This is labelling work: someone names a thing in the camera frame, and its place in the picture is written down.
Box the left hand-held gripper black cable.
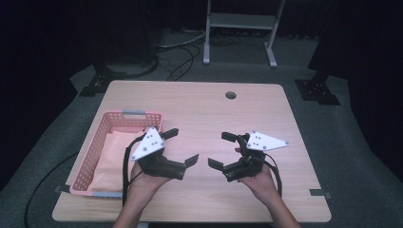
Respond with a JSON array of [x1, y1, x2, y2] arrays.
[[121, 134, 150, 207]]

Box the person's right hand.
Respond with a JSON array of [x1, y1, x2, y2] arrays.
[[237, 163, 282, 206]]

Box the pink plastic basket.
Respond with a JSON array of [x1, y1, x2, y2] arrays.
[[68, 109, 164, 200]]

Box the grey tape strip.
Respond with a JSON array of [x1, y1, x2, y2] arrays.
[[309, 188, 334, 200], [53, 184, 71, 195]]

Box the hand-held gripper black cable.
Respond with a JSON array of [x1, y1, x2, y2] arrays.
[[261, 152, 284, 198], [121, 134, 150, 207]]

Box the long black floor cable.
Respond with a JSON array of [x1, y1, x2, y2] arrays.
[[23, 151, 80, 228]]

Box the tangled black floor cables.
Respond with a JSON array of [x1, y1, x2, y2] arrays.
[[156, 44, 202, 82]]

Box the person's left hand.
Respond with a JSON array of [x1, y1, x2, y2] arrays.
[[128, 161, 174, 205]]

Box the white metal stand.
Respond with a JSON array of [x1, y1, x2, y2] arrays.
[[202, 0, 286, 68]]

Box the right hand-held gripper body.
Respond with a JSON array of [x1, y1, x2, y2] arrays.
[[222, 130, 290, 183]]

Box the pink shirt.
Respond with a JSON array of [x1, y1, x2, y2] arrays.
[[86, 128, 147, 193]]

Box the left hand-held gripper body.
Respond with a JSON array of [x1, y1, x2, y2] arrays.
[[130, 125, 188, 181]]

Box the white power cable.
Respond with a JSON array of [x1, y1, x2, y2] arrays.
[[158, 30, 207, 49]]

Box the black stand base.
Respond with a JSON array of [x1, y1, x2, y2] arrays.
[[79, 61, 128, 98], [294, 70, 342, 106]]

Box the right hand-held gripper black cable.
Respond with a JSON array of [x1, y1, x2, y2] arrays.
[[261, 152, 284, 198]]

